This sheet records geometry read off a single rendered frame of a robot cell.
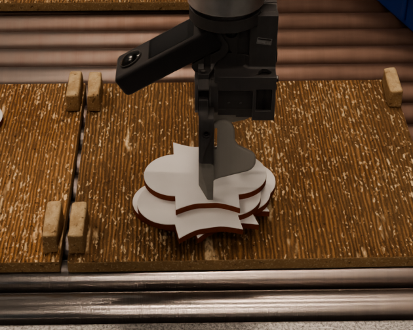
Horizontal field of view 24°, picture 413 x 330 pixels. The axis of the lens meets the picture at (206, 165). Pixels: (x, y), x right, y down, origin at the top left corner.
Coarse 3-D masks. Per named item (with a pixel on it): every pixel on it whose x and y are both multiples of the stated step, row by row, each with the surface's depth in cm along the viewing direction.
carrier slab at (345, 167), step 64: (128, 128) 120; (192, 128) 120; (256, 128) 120; (320, 128) 120; (384, 128) 120; (128, 192) 110; (320, 192) 110; (384, 192) 110; (128, 256) 102; (192, 256) 102; (256, 256) 102; (320, 256) 102; (384, 256) 102
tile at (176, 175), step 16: (176, 144) 109; (160, 160) 107; (176, 160) 107; (192, 160) 107; (256, 160) 107; (144, 176) 104; (160, 176) 104; (176, 176) 105; (192, 176) 105; (240, 176) 105; (256, 176) 105; (160, 192) 102; (176, 192) 102; (192, 192) 102; (224, 192) 102; (240, 192) 102; (256, 192) 103; (176, 208) 100; (192, 208) 101; (224, 208) 102
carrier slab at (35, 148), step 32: (0, 96) 126; (32, 96) 126; (64, 96) 126; (0, 128) 120; (32, 128) 120; (64, 128) 120; (0, 160) 115; (32, 160) 115; (64, 160) 115; (0, 192) 110; (32, 192) 110; (64, 192) 110; (0, 224) 106; (32, 224) 106; (64, 224) 106; (0, 256) 102; (32, 256) 102
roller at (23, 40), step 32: (0, 32) 143; (32, 32) 143; (64, 32) 143; (96, 32) 143; (128, 32) 143; (160, 32) 143; (288, 32) 143; (320, 32) 143; (352, 32) 143; (384, 32) 143
